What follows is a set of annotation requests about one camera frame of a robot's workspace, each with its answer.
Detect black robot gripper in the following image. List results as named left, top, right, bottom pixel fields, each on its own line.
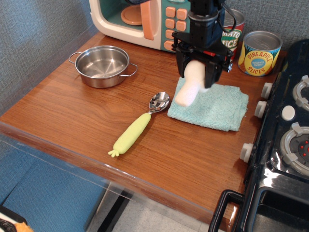
left=172, top=0, right=234, bottom=88

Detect white brown plush mushroom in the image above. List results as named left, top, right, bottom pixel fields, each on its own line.
left=175, top=60, right=209, bottom=107

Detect light blue folded towel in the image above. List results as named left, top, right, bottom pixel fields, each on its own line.
left=168, top=84, right=249, bottom=131

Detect tomato sauce can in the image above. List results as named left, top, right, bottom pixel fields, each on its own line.
left=221, top=9, right=245, bottom=61

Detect pineapple slices can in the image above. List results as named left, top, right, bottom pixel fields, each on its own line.
left=238, top=31, right=282, bottom=77

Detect teal toy microwave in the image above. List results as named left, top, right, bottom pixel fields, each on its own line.
left=89, top=0, right=190, bottom=52

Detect small stainless steel pot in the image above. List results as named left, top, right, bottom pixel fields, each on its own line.
left=68, top=45, right=138, bottom=88

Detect black toy stove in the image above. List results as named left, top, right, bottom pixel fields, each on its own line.
left=209, top=39, right=309, bottom=232

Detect orange plush object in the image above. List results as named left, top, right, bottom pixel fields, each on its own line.
left=14, top=222, right=34, bottom=232

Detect spoon with green handle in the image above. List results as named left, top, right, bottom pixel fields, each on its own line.
left=108, top=92, right=170, bottom=158

